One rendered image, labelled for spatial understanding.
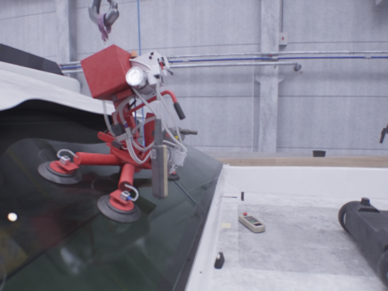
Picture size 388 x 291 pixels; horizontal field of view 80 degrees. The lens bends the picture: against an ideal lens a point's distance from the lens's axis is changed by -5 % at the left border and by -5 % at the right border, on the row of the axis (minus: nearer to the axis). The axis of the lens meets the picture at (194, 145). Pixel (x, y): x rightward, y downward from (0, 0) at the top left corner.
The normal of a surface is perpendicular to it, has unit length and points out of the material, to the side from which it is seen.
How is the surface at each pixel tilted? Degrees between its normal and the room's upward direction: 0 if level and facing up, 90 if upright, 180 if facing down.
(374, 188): 90
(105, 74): 90
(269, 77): 90
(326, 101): 90
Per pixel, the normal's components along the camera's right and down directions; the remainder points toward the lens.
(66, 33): -0.17, 0.11
